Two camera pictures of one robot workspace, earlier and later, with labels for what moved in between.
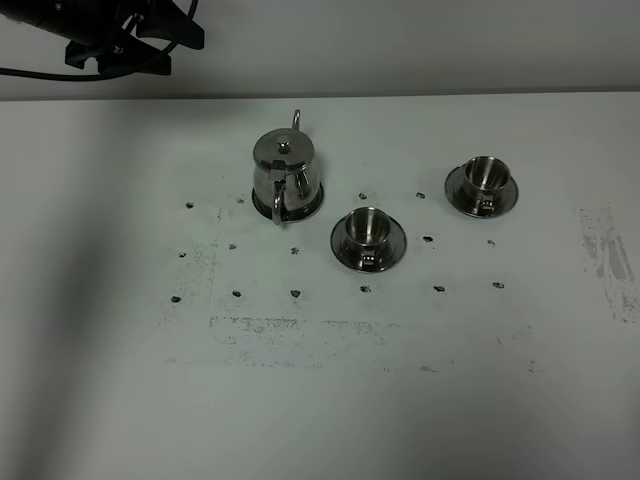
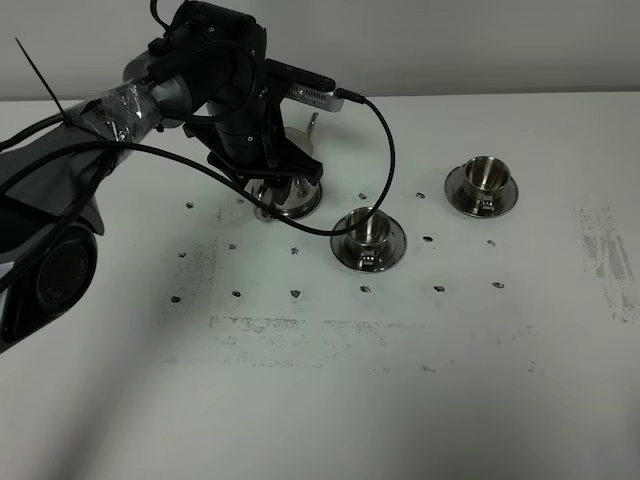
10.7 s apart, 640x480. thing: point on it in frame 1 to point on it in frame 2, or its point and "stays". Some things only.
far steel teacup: [485, 180] stays
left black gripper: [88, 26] to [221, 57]
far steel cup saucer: [482, 188] stays
